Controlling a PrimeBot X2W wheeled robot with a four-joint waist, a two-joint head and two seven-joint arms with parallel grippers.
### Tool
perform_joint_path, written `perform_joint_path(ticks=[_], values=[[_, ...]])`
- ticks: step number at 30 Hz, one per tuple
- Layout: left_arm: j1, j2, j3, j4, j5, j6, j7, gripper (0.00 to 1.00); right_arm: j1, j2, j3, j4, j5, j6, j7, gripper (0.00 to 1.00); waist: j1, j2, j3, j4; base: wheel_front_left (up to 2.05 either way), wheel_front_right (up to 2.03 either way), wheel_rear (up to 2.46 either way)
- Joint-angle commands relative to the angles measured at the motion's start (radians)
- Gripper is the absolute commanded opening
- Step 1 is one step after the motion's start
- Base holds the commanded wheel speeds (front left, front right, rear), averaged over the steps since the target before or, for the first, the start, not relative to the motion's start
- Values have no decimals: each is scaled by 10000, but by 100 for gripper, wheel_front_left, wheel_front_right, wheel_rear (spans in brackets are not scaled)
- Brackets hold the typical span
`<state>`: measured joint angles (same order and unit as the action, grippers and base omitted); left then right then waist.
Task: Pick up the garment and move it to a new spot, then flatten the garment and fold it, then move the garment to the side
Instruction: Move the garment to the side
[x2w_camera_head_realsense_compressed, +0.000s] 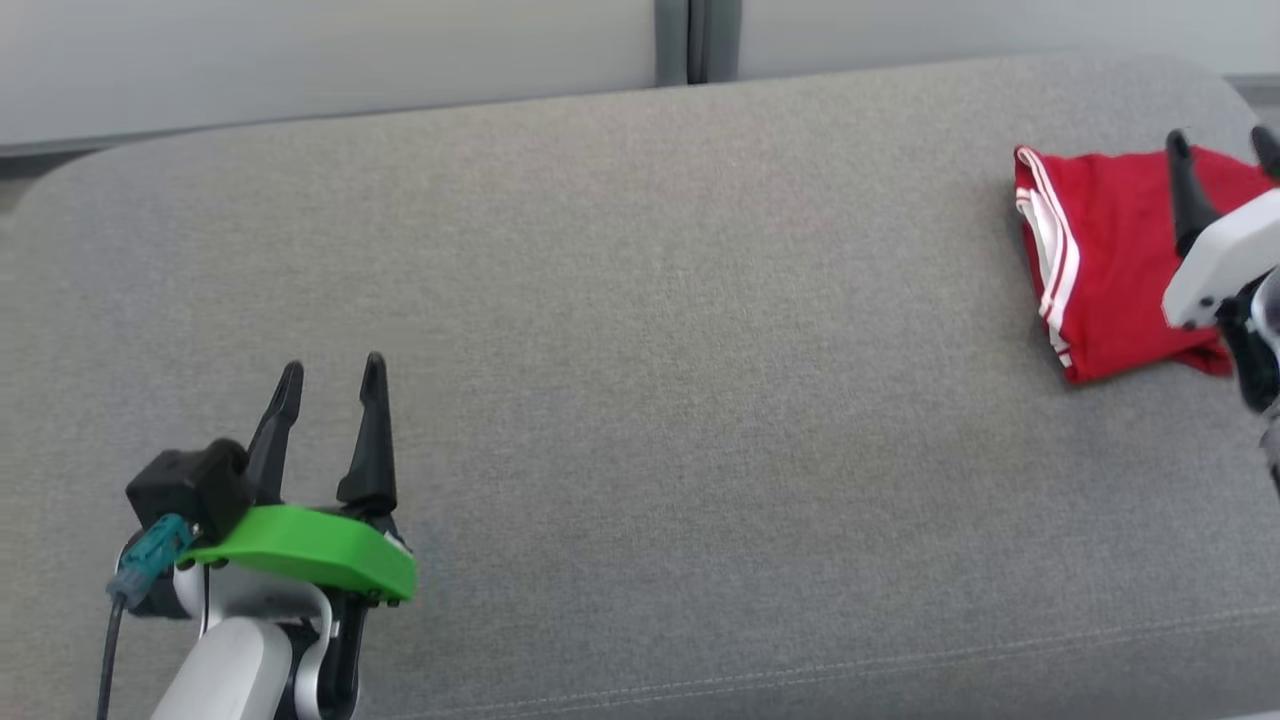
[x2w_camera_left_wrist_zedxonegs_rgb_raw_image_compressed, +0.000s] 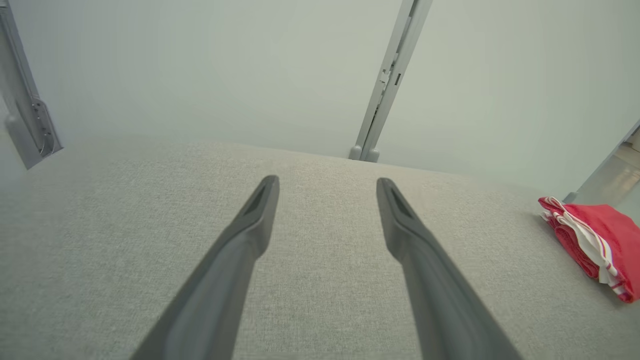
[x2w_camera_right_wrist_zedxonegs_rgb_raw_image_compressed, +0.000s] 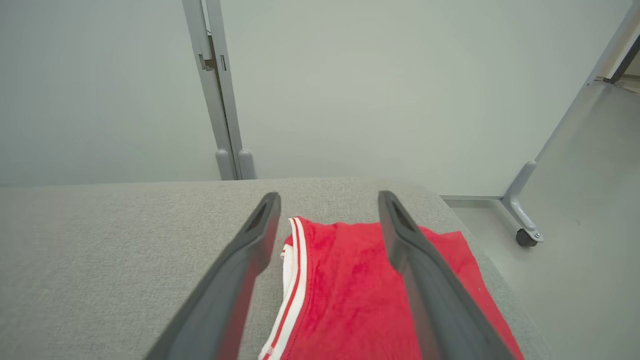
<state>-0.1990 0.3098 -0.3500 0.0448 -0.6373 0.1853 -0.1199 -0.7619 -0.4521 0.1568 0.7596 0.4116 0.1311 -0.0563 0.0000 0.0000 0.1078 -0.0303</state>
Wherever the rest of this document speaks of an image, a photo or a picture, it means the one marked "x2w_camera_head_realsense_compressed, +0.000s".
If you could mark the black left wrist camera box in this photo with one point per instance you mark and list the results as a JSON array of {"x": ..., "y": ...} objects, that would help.
[{"x": 190, "y": 485}]

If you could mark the grey fabric sofa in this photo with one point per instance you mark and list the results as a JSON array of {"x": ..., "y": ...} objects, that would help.
[{"x": 700, "y": 400}]

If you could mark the red white Bulls jersey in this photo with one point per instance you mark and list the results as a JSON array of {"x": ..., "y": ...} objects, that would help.
[{"x": 1120, "y": 250}]

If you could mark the grey partition frame post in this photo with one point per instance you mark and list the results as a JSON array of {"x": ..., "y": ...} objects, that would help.
[
  {"x": 672, "y": 40},
  {"x": 722, "y": 40}
]

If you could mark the teal left camera connector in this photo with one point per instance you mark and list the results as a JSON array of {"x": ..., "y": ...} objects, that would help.
[{"x": 150, "y": 560}]

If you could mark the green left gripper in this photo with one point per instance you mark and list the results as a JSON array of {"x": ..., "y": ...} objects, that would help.
[{"x": 310, "y": 545}]

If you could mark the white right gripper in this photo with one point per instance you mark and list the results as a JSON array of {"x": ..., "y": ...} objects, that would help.
[{"x": 1225, "y": 265}]

